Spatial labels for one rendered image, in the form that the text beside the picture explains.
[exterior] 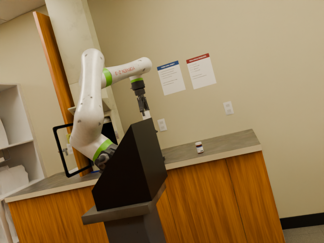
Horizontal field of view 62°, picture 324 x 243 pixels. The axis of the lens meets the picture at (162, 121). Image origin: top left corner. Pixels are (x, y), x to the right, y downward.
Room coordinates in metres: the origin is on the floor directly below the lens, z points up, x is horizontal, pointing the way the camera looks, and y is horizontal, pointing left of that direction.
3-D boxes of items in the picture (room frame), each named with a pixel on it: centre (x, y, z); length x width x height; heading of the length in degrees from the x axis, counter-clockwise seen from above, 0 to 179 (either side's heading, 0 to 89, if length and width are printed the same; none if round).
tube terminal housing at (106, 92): (2.36, 0.49, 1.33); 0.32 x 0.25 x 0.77; 74
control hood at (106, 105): (2.18, 0.54, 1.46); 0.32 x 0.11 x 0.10; 74
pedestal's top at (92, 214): (1.28, 0.26, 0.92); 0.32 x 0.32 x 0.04; 76
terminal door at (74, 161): (2.12, 0.74, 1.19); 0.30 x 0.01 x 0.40; 157
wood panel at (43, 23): (2.45, 0.70, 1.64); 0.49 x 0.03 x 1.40; 164
